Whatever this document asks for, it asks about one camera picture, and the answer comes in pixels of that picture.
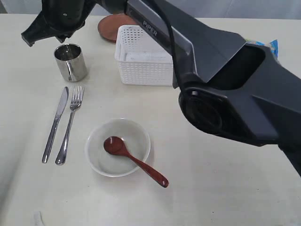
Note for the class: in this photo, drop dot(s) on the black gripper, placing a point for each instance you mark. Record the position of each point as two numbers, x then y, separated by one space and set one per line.
42 28

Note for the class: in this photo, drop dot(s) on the stainless steel cup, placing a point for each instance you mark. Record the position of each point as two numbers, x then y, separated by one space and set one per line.
70 61

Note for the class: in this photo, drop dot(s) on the brown wooden plate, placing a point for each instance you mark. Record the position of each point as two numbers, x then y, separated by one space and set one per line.
109 25

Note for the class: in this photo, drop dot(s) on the silver fork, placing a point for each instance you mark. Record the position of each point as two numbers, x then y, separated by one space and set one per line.
76 103

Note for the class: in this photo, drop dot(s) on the silver table knife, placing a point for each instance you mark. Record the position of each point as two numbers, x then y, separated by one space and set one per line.
59 112

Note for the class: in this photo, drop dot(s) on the brown wooden spoon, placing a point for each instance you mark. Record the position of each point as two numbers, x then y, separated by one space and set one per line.
116 146

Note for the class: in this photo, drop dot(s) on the grey ceramic bowl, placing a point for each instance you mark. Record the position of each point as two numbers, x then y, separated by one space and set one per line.
136 139

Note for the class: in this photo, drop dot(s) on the blue chips bag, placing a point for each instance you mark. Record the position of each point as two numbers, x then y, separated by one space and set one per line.
273 45

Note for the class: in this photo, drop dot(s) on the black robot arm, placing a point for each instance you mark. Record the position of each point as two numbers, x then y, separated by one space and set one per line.
228 87

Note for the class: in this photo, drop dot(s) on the white plastic woven basket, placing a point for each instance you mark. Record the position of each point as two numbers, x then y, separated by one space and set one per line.
140 59

